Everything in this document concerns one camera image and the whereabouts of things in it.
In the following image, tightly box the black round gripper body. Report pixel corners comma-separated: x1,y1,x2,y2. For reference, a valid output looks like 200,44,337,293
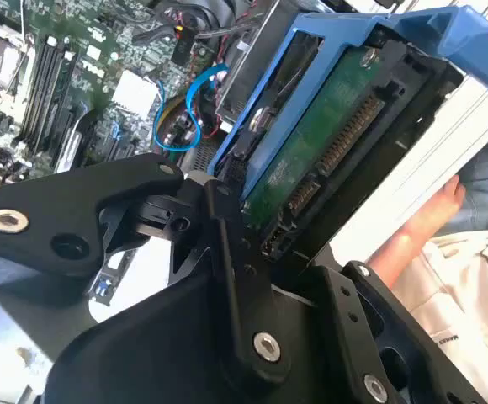
44,267,357,404

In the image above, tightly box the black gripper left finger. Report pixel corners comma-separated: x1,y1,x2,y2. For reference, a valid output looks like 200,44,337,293
0,153,292,382

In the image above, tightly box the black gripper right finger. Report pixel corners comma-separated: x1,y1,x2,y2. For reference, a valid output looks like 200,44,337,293
310,260,485,404

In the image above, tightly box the hard disk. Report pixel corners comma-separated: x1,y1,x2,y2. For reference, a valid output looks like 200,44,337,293
208,3,488,270

